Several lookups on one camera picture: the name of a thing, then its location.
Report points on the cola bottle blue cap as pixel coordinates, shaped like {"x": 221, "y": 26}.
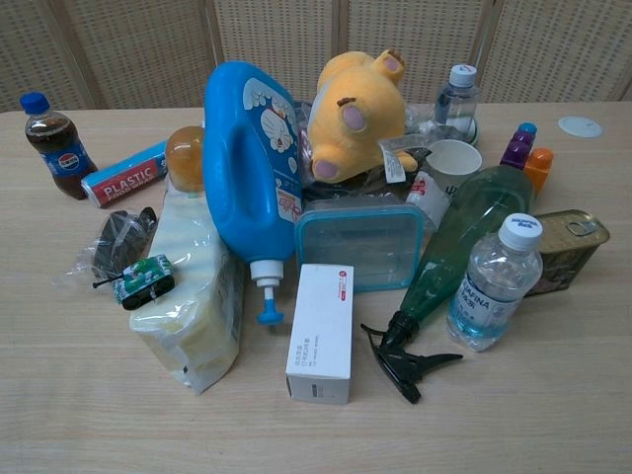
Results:
{"x": 55, "y": 148}

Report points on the clear container blue lid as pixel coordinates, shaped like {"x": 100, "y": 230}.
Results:
{"x": 360, "y": 247}

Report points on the clear bag of black clips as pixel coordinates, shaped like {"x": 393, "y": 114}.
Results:
{"x": 355, "y": 186}

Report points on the blue detergent pump bottle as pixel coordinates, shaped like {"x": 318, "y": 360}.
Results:
{"x": 237, "y": 187}

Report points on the white cardboard box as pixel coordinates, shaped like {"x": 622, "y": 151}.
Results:
{"x": 321, "y": 336}

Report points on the yellow plush toy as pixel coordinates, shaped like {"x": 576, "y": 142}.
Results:
{"x": 355, "y": 103}

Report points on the cream sponge pack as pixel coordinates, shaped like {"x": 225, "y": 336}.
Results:
{"x": 190, "y": 296}

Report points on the green spray bottle black trigger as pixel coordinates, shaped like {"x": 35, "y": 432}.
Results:
{"x": 459, "y": 232}

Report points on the round bun in wrapper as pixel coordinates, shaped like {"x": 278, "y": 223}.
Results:
{"x": 185, "y": 157}

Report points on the white paper cup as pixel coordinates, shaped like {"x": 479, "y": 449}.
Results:
{"x": 454, "y": 157}

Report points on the green circuit board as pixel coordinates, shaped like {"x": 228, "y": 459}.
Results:
{"x": 143, "y": 282}

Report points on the water bottle blue label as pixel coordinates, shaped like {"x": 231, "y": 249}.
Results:
{"x": 494, "y": 286}

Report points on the clear water bottle plain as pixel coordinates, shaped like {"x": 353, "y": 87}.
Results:
{"x": 456, "y": 106}

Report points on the plastic food wrap roll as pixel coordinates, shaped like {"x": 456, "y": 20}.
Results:
{"x": 129, "y": 179}

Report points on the black item in clear bag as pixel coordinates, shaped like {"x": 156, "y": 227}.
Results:
{"x": 117, "y": 237}

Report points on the colourful building blocks stack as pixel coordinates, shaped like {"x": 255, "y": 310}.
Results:
{"x": 523, "y": 150}

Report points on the gold tin can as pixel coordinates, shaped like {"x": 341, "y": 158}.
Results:
{"x": 568, "y": 252}

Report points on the woven folding screen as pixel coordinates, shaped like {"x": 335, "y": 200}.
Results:
{"x": 148, "y": 49}

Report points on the white round table grommet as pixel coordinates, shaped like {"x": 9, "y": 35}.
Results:
{"x": 580, "y": 126}

